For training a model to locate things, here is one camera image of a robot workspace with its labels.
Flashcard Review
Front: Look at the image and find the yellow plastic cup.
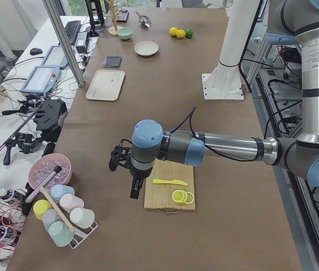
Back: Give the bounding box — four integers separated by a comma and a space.
33, 199, 53, 220

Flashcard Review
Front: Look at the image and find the near teach pendant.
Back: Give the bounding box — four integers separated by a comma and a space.
20, 65, 60, 96

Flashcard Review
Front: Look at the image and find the yellow lemon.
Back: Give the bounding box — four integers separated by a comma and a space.
169, 27, 178, 37
175, 29, 186, 39

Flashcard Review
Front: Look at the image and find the wooden mug tree stand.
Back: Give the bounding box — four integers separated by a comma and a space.
106, 0, 122, 36

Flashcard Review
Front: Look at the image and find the yellow lemon near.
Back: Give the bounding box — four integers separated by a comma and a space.
175, 29, 186, 39

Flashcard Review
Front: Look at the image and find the folded dark grey cloth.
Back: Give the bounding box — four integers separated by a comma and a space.
103, 56, 122, 68

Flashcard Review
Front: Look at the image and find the green lime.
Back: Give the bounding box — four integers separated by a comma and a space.
186, 29, 194, 38

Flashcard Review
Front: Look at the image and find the pink plastic cup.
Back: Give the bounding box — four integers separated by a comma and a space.
59, 193, 84, 213

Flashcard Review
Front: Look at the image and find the aluminium frame post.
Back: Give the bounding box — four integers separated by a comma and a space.
42, 0, 84, 87

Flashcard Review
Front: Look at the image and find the yellow lemon far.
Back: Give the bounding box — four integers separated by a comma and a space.
169, 27, 178, 37

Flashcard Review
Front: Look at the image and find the grey plastic cup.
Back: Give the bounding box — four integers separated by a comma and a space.
42, 209, 62, 231

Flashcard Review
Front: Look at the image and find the metal black-tipped tool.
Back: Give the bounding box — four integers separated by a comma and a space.
25, 165, 62, 204

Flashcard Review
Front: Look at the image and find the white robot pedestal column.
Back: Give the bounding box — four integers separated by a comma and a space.
202, 0, 262, 100

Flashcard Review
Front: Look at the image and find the black keyboard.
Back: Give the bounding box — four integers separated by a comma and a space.
64, 20, 81, 45

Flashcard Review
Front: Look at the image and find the metal scoop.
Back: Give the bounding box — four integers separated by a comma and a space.
136, 11, 152, 28

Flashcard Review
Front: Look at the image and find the light blue plastic cup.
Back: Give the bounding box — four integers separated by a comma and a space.
50, 185, 75, 203

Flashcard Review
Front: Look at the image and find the mint green bowl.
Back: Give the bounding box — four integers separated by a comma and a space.
117, 27, 133, 41

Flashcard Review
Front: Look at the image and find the white wire cup rack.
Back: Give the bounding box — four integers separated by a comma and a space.
67, 221, 99, 249

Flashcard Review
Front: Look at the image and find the white plastic cup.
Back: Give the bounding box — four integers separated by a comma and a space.
69, 208, 95, 229

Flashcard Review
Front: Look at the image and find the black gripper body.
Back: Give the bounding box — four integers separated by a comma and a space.
130, 160, 152, 180

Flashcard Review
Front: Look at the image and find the yellow plastic knife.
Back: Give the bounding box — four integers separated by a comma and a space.
152, 178, 188, 186

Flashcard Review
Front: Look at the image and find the bamboo cutting board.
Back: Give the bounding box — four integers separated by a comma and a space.
144, 160, 196, 212

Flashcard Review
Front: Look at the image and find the black computer mouse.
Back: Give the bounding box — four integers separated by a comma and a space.
29, 47, 43, 55

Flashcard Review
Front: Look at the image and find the teach pendant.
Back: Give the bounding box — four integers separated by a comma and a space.
20, 65, 60, 96
41, 45, 68, 69

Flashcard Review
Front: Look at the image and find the cream rabbit tray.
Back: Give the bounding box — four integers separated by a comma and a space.
86, 69, 125, 102

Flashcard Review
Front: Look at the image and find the mint green plastic cup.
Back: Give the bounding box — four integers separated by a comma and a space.
48, 221, 74, 247

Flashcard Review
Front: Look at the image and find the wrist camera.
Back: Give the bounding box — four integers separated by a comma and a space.
108, 138, 132, 172

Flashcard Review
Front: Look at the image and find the pink bowl of ice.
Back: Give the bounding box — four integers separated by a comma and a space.
28, 153, 72, 190

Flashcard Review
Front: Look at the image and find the lemon slice back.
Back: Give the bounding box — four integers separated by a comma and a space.
184, 191, 195, 205

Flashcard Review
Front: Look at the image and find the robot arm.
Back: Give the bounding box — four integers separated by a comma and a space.
129, 1, 319, 199

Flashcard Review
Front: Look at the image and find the far teach pendant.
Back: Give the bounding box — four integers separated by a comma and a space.
41, 45, 68, 69

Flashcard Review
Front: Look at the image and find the wooden rack handle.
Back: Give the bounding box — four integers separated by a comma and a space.
40, 187, 76, 233

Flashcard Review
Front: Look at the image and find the cream round plate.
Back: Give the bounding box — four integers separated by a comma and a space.
134, 41, 159, 57

